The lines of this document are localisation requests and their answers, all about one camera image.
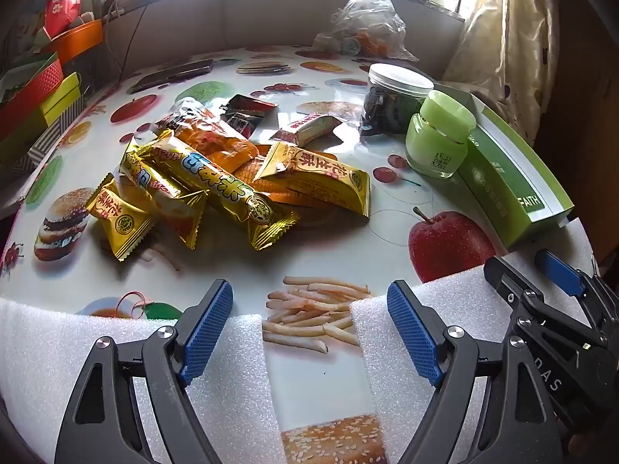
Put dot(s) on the long yellow blue-print snack packet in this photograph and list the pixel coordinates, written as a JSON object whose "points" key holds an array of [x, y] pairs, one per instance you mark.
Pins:
{"points": [[227, 188]]}

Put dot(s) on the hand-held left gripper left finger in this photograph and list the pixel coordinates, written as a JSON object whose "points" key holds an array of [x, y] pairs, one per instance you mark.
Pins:
{"points": [[205, 333]]}

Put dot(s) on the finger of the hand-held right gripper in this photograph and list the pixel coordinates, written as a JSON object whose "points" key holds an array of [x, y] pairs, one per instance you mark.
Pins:
{"points": [[561, 270], [503, 275]]}

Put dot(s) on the clear jar with white lid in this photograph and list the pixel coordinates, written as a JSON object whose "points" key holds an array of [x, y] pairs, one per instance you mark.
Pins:
{"points": [[387, 106]]}

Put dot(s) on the green and white box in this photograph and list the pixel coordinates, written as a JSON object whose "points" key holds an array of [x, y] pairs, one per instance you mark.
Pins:
{"points": [[503, 188]]}

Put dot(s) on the orange chip snack packet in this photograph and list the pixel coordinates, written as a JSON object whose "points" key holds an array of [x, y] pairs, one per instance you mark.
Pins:
{"points": [[213, 142]]}

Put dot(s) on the cream patterned curtain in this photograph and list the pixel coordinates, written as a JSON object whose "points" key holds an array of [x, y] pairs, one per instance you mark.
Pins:
{"points": [[508, 34]]}

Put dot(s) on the orange waffle print packet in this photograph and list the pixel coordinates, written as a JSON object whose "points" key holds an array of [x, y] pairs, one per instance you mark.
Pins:
{"points": [[263, 176]]}

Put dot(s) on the dark red snack packet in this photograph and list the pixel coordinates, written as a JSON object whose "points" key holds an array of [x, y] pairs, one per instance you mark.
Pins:
{"points": [[251, 105]]}

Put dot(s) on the red box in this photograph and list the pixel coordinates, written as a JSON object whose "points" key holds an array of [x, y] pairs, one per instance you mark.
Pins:
{"points": [[34, 92]]}

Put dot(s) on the black smartphone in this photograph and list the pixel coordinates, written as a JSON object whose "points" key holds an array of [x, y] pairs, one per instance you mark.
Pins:
{"points": [[169, 75]]}

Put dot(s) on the yellow red-print snack packet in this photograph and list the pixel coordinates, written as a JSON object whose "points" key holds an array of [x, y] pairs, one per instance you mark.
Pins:
{"points": [[319, 179]]}

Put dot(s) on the white foam sheet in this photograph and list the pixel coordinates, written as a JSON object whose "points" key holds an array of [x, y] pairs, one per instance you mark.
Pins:
{"points": [[464, 295], [38, 348]]}

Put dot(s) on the green glass jar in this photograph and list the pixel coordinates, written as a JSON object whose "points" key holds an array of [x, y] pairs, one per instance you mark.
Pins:
{"points": [[435, 140]]}

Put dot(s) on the long yellow orange-print snack packet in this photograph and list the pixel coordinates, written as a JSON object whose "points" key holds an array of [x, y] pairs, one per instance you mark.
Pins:
{"points": [[159, 188]]}

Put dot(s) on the red rubber band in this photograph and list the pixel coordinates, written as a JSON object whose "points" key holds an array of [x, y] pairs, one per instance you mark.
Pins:
{"points": [[129, 293]]}

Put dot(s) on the orange box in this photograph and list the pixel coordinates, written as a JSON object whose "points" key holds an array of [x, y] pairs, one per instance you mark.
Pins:
{"points": [[80, 41]]}

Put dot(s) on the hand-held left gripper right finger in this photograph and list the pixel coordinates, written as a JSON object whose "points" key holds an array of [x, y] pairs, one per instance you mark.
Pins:
{"points": [[413, 333]]}

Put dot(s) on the clear plastic bag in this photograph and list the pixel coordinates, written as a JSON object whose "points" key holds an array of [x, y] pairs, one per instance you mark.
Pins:
{"points": [[367, 14]]}

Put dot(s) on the white red-print candy packet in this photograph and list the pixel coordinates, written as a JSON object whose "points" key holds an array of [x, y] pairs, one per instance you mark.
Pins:
{"points": [[314, 128]]}

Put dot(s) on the small dark snack packet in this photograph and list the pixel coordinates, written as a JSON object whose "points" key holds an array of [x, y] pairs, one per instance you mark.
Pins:
{"points": [[239, 123]]}

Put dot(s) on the small yellow snack packet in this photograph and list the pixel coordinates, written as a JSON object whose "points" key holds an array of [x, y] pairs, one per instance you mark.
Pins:
{"points": [[121, 217]]}

